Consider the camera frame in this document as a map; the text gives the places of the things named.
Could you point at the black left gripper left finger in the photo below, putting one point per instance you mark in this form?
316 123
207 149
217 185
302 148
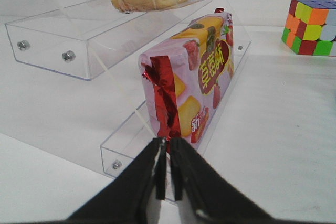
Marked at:
136 194

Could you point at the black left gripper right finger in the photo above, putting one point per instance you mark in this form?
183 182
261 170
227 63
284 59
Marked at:
202 194

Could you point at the pink strawberry snack package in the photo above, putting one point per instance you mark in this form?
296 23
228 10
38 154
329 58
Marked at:
185 76

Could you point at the left clear acrylic shelf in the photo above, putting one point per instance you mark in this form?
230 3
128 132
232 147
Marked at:
70 80

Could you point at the multicolour puzzle cube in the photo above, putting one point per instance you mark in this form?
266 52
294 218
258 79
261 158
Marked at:
310 27

